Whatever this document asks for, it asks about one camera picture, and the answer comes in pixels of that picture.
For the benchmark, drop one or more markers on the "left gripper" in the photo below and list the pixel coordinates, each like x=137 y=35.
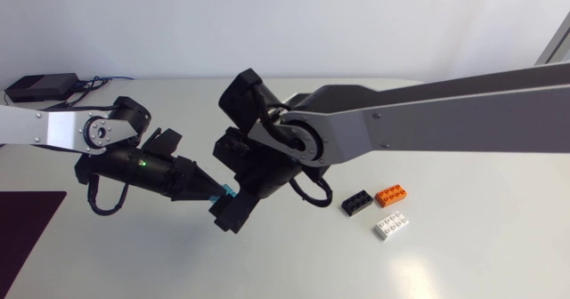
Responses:
x=180 y=181

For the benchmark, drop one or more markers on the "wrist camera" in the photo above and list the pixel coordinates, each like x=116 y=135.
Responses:
x=229 y=147
x=164 y=142

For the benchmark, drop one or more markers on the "teal toy brick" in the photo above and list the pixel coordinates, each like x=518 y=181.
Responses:
x=228 y=191

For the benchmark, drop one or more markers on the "white toy brick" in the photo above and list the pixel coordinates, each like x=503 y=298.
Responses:
x=391 y=225

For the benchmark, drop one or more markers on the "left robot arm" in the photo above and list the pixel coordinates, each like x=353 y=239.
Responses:
x=26 y=127

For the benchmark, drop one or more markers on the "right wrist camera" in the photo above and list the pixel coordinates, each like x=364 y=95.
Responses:
x=229 y=147

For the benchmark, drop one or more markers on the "dark mat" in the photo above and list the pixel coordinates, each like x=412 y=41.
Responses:
x=22 y=228

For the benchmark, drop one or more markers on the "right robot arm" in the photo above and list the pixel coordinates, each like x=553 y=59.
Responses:
x=445 y=116

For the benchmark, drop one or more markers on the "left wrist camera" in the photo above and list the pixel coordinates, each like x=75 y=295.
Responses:
x=164 y=142

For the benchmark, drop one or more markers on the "orange toy brick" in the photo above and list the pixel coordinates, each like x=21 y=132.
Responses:
x=391 y=195

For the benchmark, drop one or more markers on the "black power brick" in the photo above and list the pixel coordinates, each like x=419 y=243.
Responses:
x=41 y=86

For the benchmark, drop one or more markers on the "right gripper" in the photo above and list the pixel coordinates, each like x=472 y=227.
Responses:
x=235 y=211

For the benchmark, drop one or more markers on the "black toy brick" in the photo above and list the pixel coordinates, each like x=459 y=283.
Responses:
x=357 y=202

